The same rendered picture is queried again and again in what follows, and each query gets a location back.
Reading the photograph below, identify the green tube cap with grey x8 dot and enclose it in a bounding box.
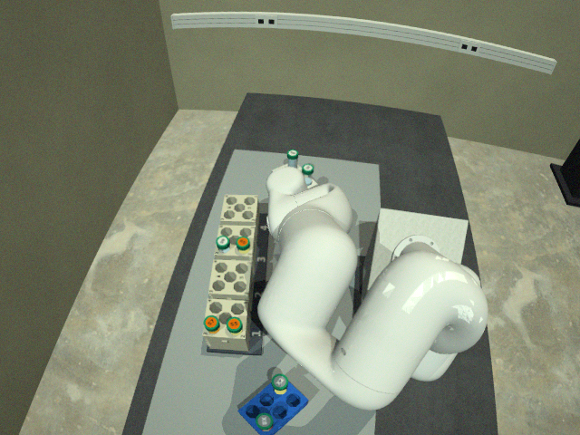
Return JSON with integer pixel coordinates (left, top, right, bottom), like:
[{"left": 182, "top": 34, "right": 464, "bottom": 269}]
[{"left": 256, "top": 413, "right": 274, "bottom": 431}]

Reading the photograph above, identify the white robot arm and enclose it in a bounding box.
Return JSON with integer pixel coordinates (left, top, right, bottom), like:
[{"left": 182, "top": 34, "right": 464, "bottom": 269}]
[{"left": 257, "top": 167, "right": 488, "bottom": 411}]

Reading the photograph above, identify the blue tube rack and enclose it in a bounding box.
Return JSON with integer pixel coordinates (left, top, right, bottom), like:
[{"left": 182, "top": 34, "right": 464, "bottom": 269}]
[{"left": 238, "top": 382, "right": 308, "bottom": 435}]

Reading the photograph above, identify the cream bucket adapter with holes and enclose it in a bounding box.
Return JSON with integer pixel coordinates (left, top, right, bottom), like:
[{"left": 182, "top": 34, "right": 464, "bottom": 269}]
[
  {"left": 202, "top": 298, "right": 251, "bottom": 352},
  {"left": 208, "top": 259, "right": 255, "bottom": 311},
  {"left": 215, "top": 225, "right": 257, "bottom": 266},
  {"left": 220, "top": 195, "right": 260, "bottom": 241}
]

